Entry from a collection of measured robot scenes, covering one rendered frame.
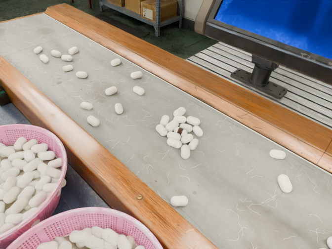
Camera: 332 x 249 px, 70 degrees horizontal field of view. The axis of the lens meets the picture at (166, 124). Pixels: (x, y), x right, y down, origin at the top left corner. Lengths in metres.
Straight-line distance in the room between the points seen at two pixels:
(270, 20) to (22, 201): 0.47
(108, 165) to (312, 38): 0.39
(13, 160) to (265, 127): 0.57
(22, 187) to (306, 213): 0.54
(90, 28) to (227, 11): 0.83
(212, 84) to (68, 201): 0.48
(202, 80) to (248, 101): 0.15
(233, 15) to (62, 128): 0.44
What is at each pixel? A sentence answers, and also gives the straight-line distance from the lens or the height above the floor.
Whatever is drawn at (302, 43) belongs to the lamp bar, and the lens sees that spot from 0.24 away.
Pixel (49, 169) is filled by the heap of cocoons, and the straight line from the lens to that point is 0.54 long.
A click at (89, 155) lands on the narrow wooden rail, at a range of 0.51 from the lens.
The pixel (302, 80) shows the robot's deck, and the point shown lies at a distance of 1.05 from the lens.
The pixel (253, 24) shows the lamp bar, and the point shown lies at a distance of 0.25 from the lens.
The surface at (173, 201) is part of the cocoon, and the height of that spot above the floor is 0.76.
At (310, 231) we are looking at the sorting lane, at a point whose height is 0.74.
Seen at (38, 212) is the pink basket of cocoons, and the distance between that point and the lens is 0.46.
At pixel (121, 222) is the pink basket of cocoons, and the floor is 0.75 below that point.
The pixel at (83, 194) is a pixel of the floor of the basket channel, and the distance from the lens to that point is 0.56.
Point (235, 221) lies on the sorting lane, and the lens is 0.47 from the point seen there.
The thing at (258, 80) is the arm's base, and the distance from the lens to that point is 0.90.
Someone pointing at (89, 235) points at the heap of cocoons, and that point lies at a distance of 0.44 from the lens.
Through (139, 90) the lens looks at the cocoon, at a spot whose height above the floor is 0.76.
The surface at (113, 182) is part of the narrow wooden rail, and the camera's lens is 0.46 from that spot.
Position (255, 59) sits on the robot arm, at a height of 0.78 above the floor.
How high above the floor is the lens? 1.15
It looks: 44 degrees down
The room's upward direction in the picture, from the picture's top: 4 degrees clockwise
